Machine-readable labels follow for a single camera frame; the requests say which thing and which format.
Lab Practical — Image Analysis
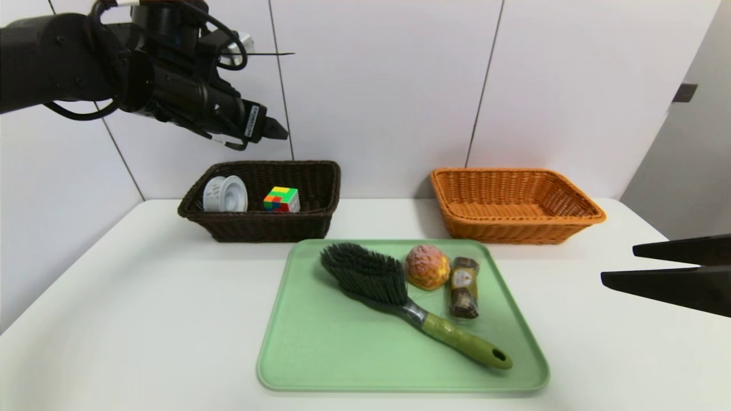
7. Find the wrapped chocolate roll snack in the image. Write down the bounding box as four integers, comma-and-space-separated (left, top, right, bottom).
449, 257, 480, 319

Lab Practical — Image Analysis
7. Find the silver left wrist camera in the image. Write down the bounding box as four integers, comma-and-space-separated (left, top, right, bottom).
220, 33, 255, 65

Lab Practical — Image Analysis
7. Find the round golden bread bun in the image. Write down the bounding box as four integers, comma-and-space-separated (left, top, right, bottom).
405, 244, 451, 291

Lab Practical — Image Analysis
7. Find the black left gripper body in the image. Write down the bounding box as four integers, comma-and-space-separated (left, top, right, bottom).
198, 79, 269, 146

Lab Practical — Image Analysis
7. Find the dark brown wicker basket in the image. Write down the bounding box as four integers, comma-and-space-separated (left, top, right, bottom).
178, 160, 342, 243

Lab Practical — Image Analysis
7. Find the colourful puzzle cube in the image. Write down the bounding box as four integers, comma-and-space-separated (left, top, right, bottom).
263, 187, 300, 213

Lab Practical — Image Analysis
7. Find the light green plastic tray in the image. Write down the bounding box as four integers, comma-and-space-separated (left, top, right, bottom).
256, 239, 550, 393

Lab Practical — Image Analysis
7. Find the orange wicker basket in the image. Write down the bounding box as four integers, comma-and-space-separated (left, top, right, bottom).
429, 168, 606, 245

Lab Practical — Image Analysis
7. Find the black brush with green handle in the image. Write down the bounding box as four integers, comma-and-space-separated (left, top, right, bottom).
320, 242, 513, 370

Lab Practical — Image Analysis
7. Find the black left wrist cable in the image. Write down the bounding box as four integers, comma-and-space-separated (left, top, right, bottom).
46, 0, 249, 120

